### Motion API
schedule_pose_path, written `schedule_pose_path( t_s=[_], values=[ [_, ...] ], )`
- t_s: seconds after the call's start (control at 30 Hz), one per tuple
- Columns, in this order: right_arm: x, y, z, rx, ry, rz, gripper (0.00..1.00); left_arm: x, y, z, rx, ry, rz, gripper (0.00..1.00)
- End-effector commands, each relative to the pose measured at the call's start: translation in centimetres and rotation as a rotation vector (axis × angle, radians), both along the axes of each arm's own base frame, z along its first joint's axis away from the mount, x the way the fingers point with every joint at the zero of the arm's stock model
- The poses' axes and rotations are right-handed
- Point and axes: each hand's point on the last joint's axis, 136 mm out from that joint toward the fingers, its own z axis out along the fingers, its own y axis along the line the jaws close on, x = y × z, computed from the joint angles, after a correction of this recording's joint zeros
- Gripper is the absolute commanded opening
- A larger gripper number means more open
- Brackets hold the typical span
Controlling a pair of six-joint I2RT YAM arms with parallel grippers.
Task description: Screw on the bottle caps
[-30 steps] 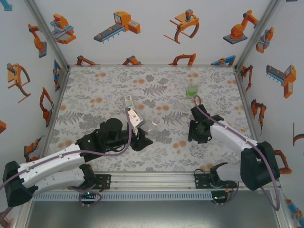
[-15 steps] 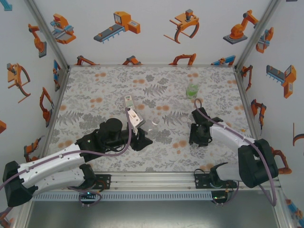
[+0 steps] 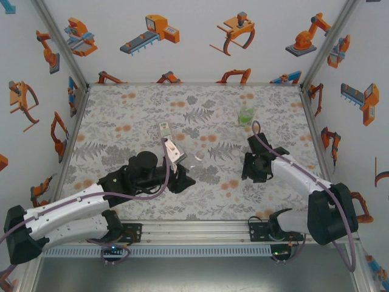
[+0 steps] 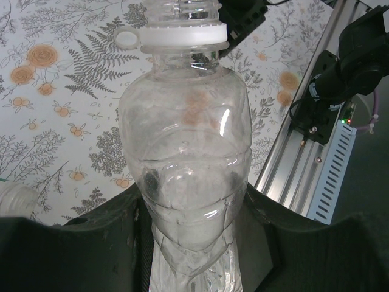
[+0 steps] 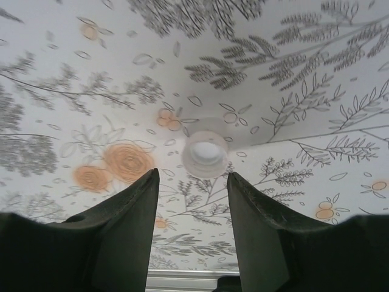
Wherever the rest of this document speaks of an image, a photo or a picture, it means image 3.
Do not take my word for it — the slim bottle white green label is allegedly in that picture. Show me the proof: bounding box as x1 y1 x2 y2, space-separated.
159 121 176 144

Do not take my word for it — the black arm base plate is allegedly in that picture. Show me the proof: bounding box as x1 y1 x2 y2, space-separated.
87 223 143 243
248 223 306 243

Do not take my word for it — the green label soda water bottle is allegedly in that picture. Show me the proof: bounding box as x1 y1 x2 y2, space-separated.
238 100 255 127

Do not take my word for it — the wide aluminium frame beam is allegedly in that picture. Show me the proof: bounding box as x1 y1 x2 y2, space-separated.
29 219 361 246

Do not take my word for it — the clear unlabelled plastic bottle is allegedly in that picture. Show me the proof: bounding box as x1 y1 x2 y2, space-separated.
182 151 207 179

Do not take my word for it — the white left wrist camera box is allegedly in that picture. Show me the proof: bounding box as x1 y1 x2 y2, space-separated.
164 138 187 172

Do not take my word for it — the aluminium frame post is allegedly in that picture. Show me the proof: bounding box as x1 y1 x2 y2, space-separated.
345 243 374 292
299 0 361 91
32 0 91 89
16 261 42 292

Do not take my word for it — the floral table mat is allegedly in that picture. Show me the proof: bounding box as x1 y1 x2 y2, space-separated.
60 84 338 221

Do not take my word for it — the white slotted cable duct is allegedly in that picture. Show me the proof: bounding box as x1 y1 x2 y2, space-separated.
40 245 272 259

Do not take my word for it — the grey metal panel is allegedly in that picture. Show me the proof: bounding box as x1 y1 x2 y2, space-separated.
32 255 358 292

